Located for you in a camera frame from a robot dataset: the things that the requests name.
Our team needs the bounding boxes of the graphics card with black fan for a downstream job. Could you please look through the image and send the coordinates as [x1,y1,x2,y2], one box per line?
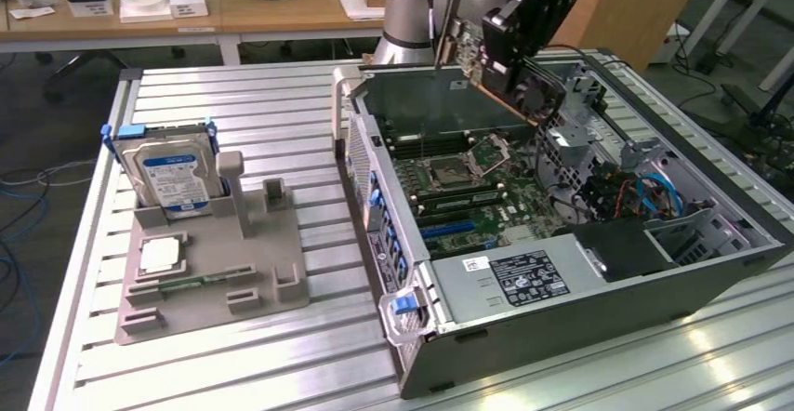
[433,0,567,127]

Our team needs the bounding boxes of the wooden cabinet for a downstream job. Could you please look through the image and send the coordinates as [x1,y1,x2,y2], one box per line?
[538,0,713,71]

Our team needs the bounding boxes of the metal socket cover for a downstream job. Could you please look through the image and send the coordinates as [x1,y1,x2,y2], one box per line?
[465,129,517,173]

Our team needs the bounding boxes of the metal disk bay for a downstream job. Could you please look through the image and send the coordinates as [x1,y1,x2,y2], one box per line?
[645,205,756,268]
[537,99,666,185]

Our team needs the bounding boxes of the white paper stack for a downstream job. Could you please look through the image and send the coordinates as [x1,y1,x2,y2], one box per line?
[334,0,387,21]

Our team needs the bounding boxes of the CPU socket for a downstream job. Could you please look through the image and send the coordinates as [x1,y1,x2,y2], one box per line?
[426,154,481,190]

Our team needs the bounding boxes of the RAM stick with white labels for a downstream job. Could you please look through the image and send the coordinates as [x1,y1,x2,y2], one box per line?
[415,190,506,208]

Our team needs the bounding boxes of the green motherboard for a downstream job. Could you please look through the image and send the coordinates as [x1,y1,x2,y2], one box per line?
[378,120,559,261]

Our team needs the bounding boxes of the wooden desk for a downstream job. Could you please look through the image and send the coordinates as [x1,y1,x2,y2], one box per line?
[0,0,398,54]

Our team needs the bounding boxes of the black plastic shroud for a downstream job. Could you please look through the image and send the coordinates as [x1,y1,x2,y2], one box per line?
[567,221,681,285]

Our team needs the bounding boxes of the plain white box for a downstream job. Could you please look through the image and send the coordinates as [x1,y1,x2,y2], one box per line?
[168,0,210,20]

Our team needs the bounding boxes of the grey power supply unit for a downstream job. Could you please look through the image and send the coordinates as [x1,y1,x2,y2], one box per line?
[427,233,613,327]

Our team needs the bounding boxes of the white box with white bowl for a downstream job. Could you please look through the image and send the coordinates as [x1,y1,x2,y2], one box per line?
[116,0,175,24]

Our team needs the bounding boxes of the hard disk with blue carrier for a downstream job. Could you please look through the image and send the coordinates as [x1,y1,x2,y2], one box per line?
[98,115,230,220]

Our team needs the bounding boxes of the white box with black top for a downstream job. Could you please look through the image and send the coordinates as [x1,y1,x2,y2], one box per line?
[62,0,116,18]

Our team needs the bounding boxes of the silver CPU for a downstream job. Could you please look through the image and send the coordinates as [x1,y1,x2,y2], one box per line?
[136,237,186,273]

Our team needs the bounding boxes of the grey parts rack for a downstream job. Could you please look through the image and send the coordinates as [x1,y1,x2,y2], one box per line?
[115,149,313,347]

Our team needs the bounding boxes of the white paper slip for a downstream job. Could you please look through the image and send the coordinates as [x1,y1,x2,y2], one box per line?
[10,6,56,20]

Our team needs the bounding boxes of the black cable behind case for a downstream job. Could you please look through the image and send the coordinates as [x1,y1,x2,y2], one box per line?
[537,45,598,61]

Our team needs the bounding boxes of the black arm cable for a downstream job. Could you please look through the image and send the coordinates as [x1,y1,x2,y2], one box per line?
[421,0,437,61]

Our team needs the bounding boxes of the white table frame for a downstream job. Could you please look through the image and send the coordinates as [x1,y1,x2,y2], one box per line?
[680,0,794,91]

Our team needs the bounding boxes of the red wire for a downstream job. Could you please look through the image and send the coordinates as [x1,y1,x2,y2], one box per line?
[613,176,629,219]

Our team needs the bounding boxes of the blue wire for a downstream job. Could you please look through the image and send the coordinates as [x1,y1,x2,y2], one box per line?
[638,173,685,220]

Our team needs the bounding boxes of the white floor cable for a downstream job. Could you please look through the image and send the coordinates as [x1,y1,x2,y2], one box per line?
[0,159,100,187]

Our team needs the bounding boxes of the blue floor cable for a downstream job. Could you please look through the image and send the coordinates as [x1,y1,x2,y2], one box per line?
[0,187,52,365]

